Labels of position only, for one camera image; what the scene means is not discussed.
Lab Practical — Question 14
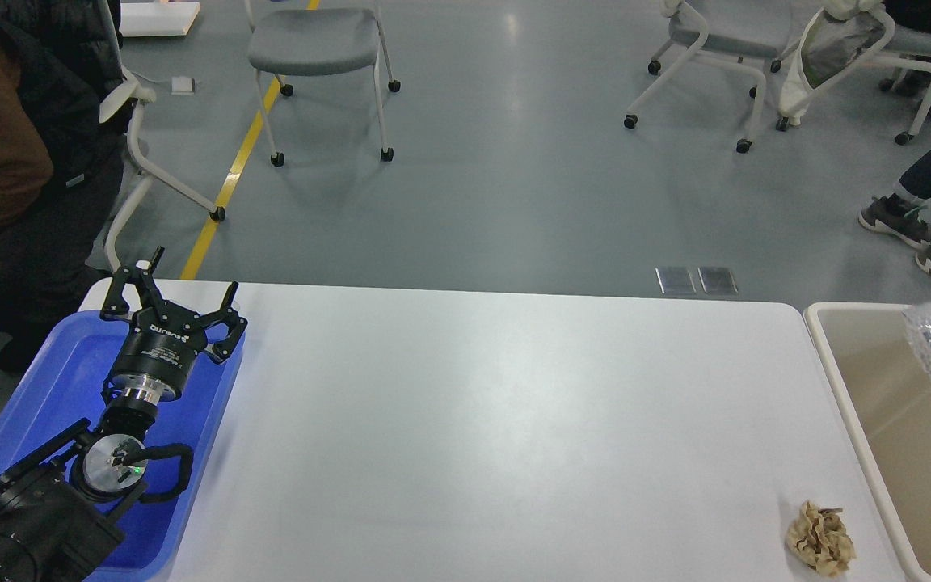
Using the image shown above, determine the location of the white mesh chair far right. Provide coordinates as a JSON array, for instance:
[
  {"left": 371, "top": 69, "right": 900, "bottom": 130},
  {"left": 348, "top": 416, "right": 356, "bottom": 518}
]
[{"left": 775, "top": 1, "right": 931, "bottom": 145}]

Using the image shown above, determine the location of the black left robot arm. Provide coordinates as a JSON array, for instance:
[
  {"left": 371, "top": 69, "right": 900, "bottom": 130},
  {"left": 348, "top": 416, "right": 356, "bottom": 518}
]
[{"left": 0, "top": 255, "right": 247, "bottom": 581}]

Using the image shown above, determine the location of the grey chair with white frame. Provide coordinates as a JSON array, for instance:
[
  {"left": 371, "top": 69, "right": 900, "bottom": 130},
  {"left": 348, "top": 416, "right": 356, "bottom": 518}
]
[{"left": 243, "top": 1, "right": 402, "bottom": 168}]

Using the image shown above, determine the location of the grey chair right background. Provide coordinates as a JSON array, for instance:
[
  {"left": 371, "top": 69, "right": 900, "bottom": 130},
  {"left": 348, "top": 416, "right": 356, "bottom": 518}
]
[{"left": 623, "top": 1, "right": 792, "bottom": 154}]

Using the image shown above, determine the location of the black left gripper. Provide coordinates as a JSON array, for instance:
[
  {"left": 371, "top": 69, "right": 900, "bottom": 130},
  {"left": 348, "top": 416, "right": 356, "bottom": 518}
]
[{"left": 99, "top": 248, "right": 248, "bottom": 403}]

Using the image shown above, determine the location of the right metal floor plate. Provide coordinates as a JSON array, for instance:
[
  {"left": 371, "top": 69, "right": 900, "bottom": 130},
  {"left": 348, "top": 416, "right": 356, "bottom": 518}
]
[{"left": 697, "top": 266, "right": 739, "bottom": 296}]

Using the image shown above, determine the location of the white chair under person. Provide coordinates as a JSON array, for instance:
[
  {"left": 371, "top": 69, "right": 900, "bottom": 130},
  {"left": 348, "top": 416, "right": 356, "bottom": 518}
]
[{"left": 98, "top": 0, "right": 227, "bottom": 272}]

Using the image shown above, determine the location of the white board on floor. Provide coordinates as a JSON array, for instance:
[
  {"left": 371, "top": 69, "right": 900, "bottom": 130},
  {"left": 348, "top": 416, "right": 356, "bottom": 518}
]
[{"left": 120, "top": 1, "right": 202, "bottom": 38}]

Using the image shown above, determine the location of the crumpled brown paper ball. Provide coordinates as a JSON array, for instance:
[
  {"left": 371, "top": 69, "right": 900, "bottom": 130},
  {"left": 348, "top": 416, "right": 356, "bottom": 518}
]
[{"left": 786, "top": 500, "right": 857, "bottom": 578}]

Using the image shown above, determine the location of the metal floor plate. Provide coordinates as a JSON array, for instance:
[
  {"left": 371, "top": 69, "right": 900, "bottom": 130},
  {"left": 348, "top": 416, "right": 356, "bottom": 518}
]
[
  {"left": 697, "top": 266, "right": 739, "bottom": 296},
  {"left": 655, "top": 266, "right": 696, "bottom": 296}
]

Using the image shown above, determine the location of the seated person in brown sweater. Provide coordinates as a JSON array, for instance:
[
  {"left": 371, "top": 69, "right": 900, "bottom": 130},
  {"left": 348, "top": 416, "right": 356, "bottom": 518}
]
[{"left": 0, "top": 1, "right": 124, "bottom": 373}]

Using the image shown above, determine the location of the white floor socket box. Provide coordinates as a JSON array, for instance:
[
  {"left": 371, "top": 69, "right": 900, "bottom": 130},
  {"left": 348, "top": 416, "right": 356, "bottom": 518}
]
[{"left": 171, "top": 76, "right": 196, "bottom": 96}]

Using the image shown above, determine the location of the left metal floor plate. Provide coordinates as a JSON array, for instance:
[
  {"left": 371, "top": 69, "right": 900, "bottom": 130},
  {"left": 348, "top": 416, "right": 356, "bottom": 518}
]
[{"left": 655, "top": 266, "right": 696, "bottom": 296}]

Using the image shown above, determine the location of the blue plastic tray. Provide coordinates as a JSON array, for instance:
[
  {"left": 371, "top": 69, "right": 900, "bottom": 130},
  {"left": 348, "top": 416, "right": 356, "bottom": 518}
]
[{"left": 0, "top": 310, "right": 246, "bottom": 582}]

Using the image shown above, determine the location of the beige plastic bin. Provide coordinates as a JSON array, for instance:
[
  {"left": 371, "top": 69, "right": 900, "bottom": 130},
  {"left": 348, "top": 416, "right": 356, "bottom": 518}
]
[{"left": 804, "top": 302, "right": 931, "bottom": 581}]

